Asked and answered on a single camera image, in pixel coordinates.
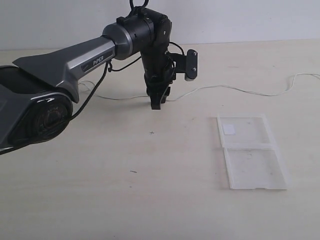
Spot clear plastic open case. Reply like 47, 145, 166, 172
217, 113, 290, 191

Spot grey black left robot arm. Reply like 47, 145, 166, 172
0, 6, 172, 154

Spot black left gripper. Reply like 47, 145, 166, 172
144, 66, 175, 110

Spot white wired earphones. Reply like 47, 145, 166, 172
93, 72, 320, 102

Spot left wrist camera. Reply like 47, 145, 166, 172
167, 49, 198, 82

